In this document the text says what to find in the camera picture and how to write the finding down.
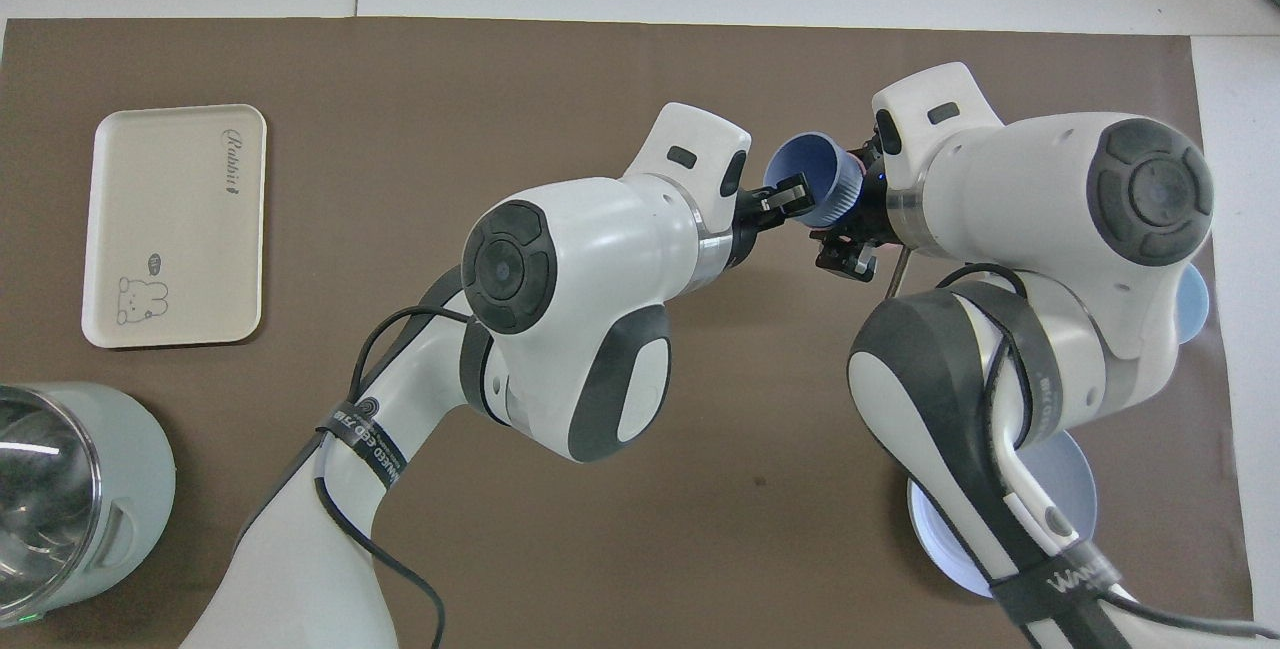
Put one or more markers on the light blue bowl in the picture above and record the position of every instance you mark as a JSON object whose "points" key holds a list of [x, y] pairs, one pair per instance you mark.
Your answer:
{"points": [[1195, 304]]}

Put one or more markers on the light blue plate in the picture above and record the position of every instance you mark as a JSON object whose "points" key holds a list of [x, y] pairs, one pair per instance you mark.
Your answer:
{"points": [[1075, 489]]}

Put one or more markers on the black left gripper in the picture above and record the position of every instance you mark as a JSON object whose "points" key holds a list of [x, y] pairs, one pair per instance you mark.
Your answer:
{"points": [[745, 234]]}

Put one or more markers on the cream rabbit print tray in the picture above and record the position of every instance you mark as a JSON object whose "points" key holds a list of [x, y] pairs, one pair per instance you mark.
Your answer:
{"points": [[180, 229]]}

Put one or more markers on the blue plastic cup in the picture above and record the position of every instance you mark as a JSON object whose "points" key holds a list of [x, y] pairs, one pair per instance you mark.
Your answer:
{"points": [[810, 174]]}

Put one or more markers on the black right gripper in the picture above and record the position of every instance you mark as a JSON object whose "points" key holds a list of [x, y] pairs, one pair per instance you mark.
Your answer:
{"points": [[878, 199]]}

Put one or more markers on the brown table mat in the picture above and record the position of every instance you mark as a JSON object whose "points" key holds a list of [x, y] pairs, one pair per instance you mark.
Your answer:
{"points": [[400, 129]]}

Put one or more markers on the pale green electric pot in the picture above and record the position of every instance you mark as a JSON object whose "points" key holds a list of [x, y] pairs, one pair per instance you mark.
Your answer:
{"points": [[110, 489]]}

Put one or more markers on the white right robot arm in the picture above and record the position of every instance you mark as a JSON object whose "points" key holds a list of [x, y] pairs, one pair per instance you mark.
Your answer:
{"points": [[1050, 229]]}

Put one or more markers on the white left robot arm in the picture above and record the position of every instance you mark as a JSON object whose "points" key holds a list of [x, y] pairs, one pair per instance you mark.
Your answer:
{"points": [[580, 329]]}

